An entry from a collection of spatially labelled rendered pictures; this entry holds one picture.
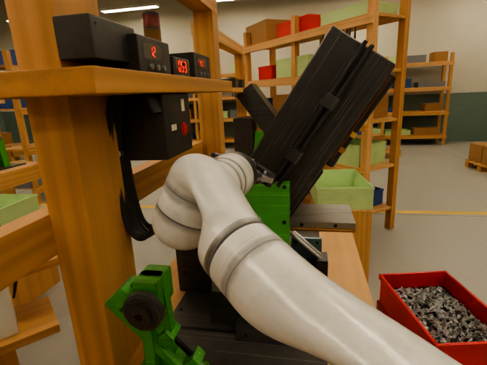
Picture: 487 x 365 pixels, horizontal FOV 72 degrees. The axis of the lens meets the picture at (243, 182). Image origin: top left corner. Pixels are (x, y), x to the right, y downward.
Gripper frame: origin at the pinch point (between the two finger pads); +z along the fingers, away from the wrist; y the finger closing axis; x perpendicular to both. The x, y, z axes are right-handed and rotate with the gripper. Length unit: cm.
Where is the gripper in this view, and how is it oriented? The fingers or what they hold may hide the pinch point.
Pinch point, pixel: (248, 164)
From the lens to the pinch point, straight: 66.6
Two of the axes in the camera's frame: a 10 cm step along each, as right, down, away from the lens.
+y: -9.3, -3.3, 1.4
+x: -2.9, 9.2, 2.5
